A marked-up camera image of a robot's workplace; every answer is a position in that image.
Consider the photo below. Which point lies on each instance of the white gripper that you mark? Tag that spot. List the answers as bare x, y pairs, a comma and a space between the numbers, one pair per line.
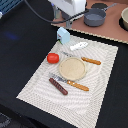
70, 7

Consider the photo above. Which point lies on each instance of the light blue cup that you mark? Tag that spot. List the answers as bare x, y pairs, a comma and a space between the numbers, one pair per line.
63, 35

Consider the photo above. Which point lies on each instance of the red tomato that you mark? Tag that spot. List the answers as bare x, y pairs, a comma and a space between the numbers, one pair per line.
53, 58

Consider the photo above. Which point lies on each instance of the brown sausage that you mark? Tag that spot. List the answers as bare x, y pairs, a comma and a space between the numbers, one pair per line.
58, 86

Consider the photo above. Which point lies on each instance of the brown stove board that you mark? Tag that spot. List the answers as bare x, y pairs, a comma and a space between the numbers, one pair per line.
110, 29

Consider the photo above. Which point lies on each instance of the round wooden plate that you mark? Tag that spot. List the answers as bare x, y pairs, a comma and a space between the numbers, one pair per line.
72, 68

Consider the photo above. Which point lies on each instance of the beige bowl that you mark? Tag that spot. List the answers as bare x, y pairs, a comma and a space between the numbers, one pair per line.
124, 16

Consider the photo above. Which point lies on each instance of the beige woven placemat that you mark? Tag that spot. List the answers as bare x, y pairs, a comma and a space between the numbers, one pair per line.
79, 108

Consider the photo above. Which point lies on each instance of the grey saucepan with handle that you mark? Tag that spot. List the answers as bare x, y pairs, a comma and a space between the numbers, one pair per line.
95, 17

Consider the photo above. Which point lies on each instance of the knife with wooden handle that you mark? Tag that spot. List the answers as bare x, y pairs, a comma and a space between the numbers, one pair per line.
83, 58

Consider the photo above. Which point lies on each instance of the fork with wooden handle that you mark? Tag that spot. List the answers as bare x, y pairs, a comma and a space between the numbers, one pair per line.
72, 83

